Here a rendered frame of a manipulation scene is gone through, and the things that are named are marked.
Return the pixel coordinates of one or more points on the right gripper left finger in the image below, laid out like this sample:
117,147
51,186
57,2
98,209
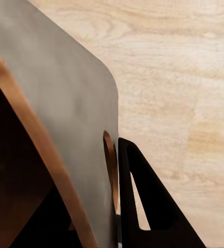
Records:
49,226

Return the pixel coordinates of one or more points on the trash can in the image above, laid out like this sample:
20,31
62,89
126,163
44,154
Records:
59,125

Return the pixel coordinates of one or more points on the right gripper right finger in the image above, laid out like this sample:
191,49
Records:
168,226

